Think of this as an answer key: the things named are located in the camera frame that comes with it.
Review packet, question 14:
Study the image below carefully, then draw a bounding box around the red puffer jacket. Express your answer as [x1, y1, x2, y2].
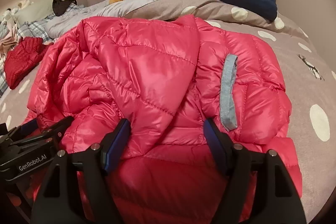
[27, 15, 302, 223]

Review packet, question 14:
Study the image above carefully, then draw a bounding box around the pink white clothes pile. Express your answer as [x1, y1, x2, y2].
[1, 0, 31, 57]

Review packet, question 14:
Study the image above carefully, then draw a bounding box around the dark red folded garment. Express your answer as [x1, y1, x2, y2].
[4, 37, 53, 90]

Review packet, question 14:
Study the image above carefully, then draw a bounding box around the plaid checked cloth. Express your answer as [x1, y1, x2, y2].
[1, 13, 56, 94]

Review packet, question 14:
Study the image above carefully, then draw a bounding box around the black small garment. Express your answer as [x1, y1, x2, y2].
[52, 0, 77, 16]

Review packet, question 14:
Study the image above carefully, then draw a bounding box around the white pillow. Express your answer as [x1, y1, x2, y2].
[13, 0, 64, 26]

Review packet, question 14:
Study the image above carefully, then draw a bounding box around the grey lilac quilt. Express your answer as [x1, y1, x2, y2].
[44, 0, 154, 39]

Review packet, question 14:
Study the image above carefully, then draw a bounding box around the pink polka dot bedspread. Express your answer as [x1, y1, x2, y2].
[1, 0, 335, 221]

